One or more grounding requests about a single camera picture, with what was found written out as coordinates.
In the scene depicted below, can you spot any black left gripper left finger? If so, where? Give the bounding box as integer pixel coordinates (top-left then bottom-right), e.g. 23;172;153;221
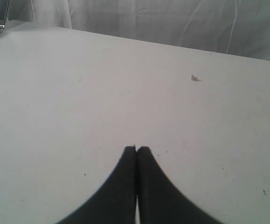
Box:
59;146;137;224

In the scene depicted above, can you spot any small white table scrap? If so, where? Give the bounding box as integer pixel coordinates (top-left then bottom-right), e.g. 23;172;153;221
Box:
191;75;200;82

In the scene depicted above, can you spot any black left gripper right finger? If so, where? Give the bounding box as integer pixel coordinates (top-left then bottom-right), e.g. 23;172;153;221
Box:
137;147;219;224

